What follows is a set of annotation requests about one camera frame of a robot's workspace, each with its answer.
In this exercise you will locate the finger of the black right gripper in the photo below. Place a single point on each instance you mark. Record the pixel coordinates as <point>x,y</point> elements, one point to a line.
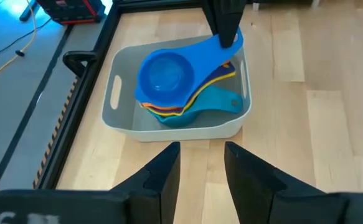
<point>210,12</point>
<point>232,18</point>

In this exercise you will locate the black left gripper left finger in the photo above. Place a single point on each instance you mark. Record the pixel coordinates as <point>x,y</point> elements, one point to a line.
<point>131,205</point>

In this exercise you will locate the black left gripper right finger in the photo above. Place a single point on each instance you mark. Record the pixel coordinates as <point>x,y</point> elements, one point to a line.
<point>262,199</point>

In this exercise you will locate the purple measuring cup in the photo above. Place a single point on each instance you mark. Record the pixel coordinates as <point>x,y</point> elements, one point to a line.
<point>218,73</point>

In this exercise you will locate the blue measuring cup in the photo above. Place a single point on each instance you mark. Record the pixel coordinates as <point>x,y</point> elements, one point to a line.
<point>168,77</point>

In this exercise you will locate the yellow measuring cup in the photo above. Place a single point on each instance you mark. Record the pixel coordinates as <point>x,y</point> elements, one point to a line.
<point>200,91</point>

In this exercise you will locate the teal measuring cup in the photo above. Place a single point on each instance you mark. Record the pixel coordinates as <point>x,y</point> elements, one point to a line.
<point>212,101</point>

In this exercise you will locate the grey plastic basket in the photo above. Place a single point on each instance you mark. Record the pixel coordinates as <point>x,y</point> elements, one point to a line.
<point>181,133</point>

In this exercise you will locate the red and black toolbox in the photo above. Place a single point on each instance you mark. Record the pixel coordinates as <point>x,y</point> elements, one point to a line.
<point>72,11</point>

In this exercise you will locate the black aluminium table frame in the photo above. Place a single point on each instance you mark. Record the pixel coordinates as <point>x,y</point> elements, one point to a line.
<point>84,102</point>

